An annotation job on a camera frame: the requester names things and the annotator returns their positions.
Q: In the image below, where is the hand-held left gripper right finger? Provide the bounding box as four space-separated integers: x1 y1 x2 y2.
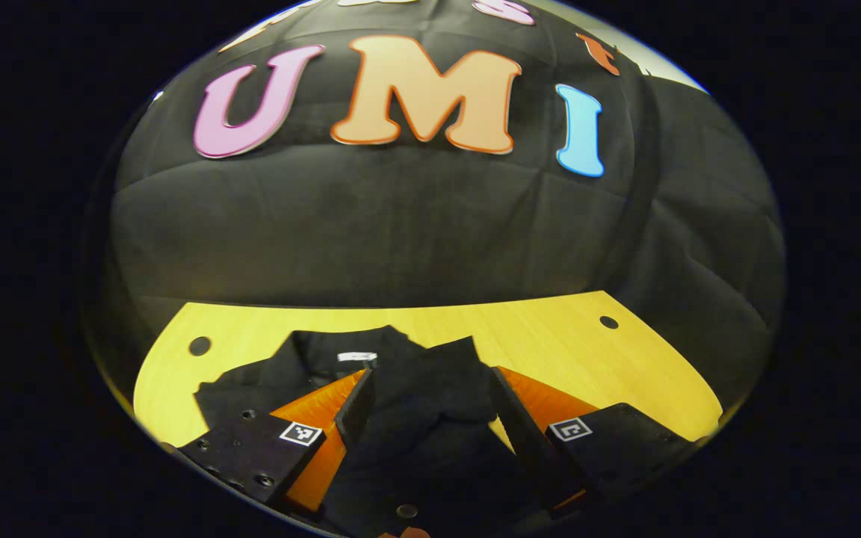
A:
489 365 702 518

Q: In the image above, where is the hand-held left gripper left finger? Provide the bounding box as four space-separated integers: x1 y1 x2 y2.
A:
175 368 376 518

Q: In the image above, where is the black garment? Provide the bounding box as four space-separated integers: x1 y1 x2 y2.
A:
192 324 590 538

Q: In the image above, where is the black backdrop cloth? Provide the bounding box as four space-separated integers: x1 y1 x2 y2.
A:
83 0 787 378

